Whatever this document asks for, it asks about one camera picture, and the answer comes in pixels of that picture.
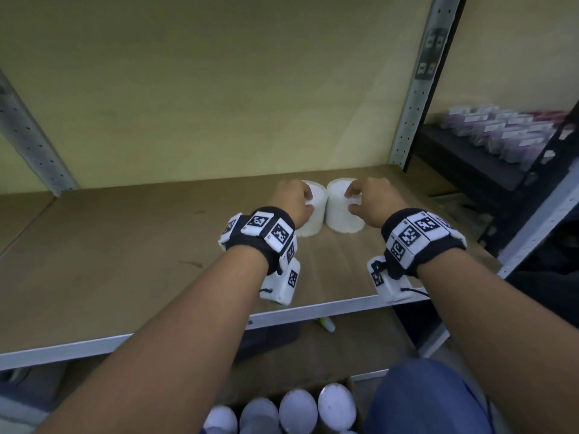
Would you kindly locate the person's right hand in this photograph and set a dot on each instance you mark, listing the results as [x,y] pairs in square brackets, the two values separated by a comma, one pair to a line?
[380,201]

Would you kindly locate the person's left hand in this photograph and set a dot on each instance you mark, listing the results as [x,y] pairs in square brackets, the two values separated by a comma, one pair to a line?
[289,201]

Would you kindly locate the white jar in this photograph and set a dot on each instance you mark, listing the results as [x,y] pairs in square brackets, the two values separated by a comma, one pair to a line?
[316,216]
[339,216]

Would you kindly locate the grey metal shelf wooden boards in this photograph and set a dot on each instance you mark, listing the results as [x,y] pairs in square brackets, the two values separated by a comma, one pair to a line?
[135,275]

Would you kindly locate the brown cardboard box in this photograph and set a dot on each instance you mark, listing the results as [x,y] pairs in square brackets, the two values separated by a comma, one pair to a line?
[357,390]

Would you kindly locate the white jars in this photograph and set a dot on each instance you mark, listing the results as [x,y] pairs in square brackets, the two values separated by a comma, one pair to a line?
[297,411]

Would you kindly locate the person's right forearm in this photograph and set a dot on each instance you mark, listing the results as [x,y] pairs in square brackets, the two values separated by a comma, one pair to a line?
[497,339]

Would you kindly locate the person's left forearm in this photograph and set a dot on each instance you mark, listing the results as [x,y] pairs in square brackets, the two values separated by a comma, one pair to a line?
[172,348]

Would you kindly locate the black wristband with marker tags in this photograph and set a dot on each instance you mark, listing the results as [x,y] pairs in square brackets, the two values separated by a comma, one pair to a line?
[409,237]
[255,241]

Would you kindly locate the white green-tipped bottle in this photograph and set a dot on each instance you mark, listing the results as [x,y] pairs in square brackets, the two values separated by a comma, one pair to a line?
[327,325]

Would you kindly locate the dark grey fabric bag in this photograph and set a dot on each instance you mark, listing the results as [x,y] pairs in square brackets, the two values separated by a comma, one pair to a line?
[267,341]

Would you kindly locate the row of purple labelled packets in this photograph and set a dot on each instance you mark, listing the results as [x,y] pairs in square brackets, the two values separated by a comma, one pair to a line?
[506,131]

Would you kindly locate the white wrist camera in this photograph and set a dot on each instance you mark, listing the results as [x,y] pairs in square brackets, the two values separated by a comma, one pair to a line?
[389,289]
[280,289]

